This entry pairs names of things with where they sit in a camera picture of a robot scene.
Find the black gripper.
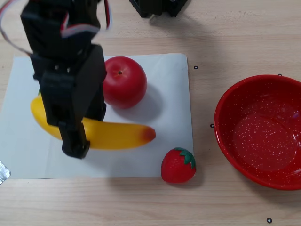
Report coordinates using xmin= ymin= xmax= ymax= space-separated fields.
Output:
xmin=30 ymin=44 xmax=107 ymax=160

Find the yellow toy banana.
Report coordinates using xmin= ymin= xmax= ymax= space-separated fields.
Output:
xmin=30 ymin=93 xmax=156 ymax=150

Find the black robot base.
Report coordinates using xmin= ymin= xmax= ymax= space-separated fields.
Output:
xmin=129 ymin=0 xmax=190 ymax=18

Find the red speckled bowl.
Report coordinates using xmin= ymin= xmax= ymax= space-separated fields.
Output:
xmin=214 ymin=74 xmax=301 ymax=191

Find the red toy apple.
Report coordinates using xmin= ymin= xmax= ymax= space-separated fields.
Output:
xmin=103 ymin=56 xmax=148 ymax=110

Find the white paper sheet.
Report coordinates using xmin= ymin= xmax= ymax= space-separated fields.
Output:
xmin=0 ymin=53 xmax=195 ymax=180

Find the red toy strawberry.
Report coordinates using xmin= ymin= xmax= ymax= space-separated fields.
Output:
xmin=160 ymin=147 xmax=197 ymax=184

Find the grey duct tape piece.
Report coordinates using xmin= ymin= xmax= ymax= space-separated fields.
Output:
xmin=0 ymin=160 xmax=11 ymax=186

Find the white red servo cable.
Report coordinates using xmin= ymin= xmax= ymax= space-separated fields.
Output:
xmin=0 ymin=0 xmax=113 ymax=57

